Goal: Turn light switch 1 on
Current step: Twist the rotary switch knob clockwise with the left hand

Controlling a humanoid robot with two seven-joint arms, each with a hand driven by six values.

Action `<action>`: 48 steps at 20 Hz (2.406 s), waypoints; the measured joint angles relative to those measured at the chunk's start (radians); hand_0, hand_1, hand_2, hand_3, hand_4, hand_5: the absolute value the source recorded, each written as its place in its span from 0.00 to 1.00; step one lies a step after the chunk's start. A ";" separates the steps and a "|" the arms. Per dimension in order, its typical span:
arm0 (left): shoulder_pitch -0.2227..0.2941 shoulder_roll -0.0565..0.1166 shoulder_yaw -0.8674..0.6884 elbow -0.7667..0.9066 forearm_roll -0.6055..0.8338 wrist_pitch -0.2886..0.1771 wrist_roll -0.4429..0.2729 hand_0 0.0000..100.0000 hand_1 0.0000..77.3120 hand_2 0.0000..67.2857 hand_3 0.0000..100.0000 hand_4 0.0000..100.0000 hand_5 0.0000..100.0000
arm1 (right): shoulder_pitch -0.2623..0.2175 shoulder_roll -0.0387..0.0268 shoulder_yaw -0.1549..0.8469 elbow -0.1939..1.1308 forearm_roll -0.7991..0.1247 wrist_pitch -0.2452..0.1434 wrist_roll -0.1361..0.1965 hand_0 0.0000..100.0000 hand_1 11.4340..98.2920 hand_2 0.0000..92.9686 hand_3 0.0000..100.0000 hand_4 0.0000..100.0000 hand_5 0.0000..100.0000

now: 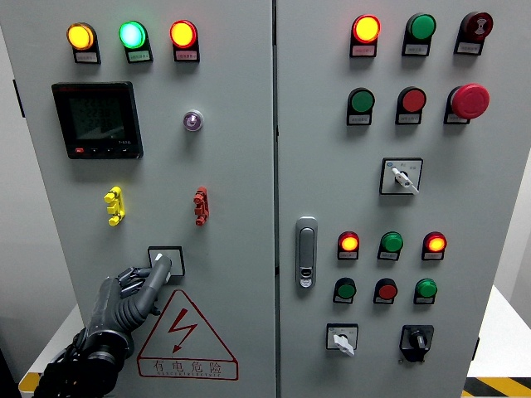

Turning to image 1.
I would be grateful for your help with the silver door lock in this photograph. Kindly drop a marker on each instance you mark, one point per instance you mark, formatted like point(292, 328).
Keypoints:
point(306, 252)

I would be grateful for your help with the black display meter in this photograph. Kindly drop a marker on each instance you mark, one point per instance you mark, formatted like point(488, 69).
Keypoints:
point(97, 120)

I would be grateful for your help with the small red lit lamp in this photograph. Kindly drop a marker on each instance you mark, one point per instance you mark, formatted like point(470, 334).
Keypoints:
point(435, 243)
point(348, 243)

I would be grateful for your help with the black cabinet hinge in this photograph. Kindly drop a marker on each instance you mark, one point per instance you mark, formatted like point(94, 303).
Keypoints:
point(19, 98)
point(475, 349)

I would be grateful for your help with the large red-rimmed lit lamp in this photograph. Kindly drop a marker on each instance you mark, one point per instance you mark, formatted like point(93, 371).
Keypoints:
point(366, 29)
point(183, 34)

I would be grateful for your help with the large yellow lamp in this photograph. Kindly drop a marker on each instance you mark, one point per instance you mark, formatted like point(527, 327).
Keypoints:
point(81, 36)

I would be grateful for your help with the large red push button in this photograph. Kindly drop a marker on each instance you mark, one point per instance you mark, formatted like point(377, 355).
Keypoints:
point(412, 100)

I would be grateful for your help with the small label plate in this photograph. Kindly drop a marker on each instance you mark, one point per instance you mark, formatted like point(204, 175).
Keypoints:
point(187, 55)
point(87, 57)
point(408, 118)
point(347, 255)
point(359, 119)
point(139, 56)
point(388, 256)
point(342, 300)
point(423, 301)
point(383, 301)
point(467, 49)
point(455, 118)
point(432, 256)
point(415, 49)
point(363, 50)

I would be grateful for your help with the dark red buzzer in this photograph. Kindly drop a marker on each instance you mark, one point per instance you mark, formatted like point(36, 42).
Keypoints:
point(477, 25)

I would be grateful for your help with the small red push button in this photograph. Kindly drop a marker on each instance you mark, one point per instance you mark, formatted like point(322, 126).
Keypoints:
point(386, 291)

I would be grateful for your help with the large green push button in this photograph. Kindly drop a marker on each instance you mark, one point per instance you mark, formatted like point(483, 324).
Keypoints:
point(361, 101)
point(421, 26)

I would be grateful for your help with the small white lamp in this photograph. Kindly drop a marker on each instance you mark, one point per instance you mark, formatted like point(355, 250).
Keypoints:
point(193, 120)

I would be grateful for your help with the small green lamp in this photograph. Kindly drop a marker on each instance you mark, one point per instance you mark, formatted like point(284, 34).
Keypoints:
point(391, 242)

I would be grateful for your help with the red warning triangle sticker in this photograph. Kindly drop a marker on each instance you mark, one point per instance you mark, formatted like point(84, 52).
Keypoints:
point(186, 366)

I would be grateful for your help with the pale grey cabinet door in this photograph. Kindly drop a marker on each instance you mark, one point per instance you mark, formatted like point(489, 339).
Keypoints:
point(232, 186)
point(456, 207)

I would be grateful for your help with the large red stop button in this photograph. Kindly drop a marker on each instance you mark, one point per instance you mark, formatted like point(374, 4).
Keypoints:
point(469, 101)

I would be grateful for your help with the small green push button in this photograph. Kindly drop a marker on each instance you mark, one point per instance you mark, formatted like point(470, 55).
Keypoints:
point(425, 288)
point(345, 290)

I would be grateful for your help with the black yellow striped tape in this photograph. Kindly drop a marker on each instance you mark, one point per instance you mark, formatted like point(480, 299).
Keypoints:
point(28, 383)
point(498, 387)

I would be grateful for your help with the large lit green lamp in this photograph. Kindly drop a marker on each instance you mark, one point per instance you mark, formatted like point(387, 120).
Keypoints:
point(132, 35)

